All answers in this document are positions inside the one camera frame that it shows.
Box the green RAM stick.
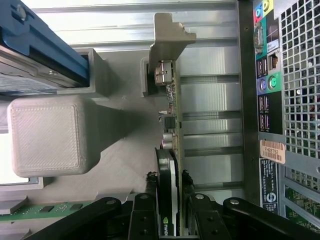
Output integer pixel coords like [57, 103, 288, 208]
[0, 199, 96, 223]

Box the orange barcode sticker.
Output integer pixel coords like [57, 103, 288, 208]
[259, 139, 287, 165]

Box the dark grey open PC case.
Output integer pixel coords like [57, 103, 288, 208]
[236, 0, 320, 240]

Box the grey printed parts rack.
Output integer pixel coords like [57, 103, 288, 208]
[0, 48, 183, 218]

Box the hard disk with blue rails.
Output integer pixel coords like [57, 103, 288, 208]
[0, 0, 90, 96]

